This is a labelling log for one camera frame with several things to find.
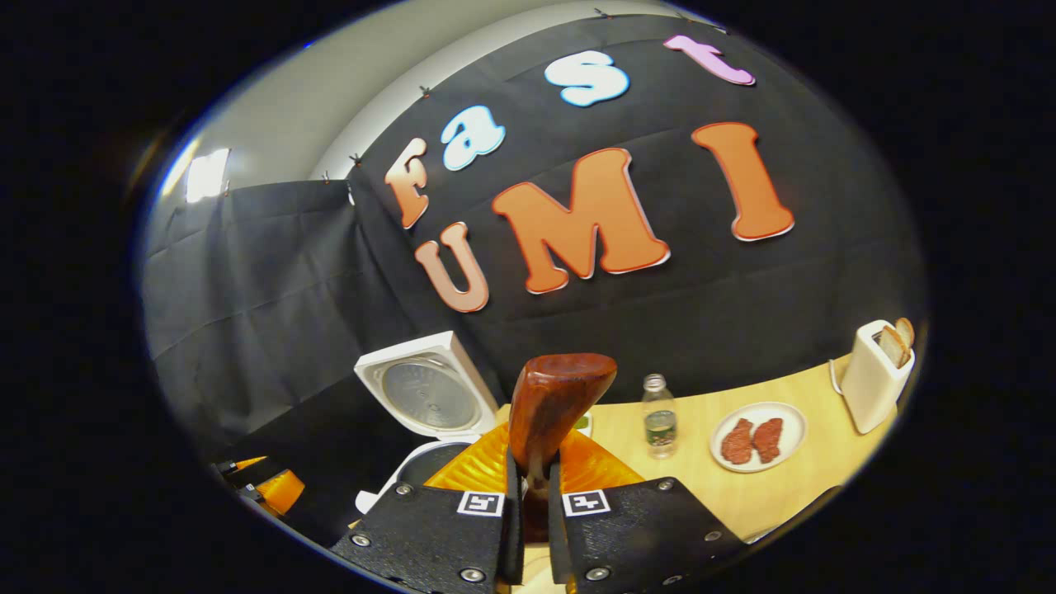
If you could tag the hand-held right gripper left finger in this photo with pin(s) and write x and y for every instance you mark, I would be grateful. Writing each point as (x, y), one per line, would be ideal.
(429, 536)

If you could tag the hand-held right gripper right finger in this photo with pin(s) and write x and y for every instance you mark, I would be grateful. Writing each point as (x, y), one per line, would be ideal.
(635, 536)

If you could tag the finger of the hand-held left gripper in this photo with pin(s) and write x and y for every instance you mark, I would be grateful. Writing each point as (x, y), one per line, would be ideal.
(280, 492)
(247, 464)

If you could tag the white rice cooker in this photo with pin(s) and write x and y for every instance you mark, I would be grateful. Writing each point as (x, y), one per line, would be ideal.
(429, 392)

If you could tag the wooden spoon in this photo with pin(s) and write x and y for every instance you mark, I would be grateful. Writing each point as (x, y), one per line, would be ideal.
(553, 404)

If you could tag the clear plastic water bottle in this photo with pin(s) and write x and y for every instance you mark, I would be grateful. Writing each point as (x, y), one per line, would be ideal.
(660, 425)

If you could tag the white divided bean dish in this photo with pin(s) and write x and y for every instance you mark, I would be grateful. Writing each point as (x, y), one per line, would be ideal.
(586, 424)

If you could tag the red meat piece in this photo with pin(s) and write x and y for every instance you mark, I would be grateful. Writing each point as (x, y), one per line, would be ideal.
(737, 441)
(768, 439)

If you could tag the black backdrop cloth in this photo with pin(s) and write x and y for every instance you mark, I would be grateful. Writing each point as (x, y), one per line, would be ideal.
(272, 280)

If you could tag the white round plate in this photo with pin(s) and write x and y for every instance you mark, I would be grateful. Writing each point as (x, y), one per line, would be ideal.
(792, 429)

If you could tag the white toaster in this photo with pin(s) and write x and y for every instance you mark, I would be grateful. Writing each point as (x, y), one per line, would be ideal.
(870, 388)

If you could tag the ceiling light panel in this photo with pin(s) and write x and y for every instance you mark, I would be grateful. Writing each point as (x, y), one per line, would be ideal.
(206, 175)

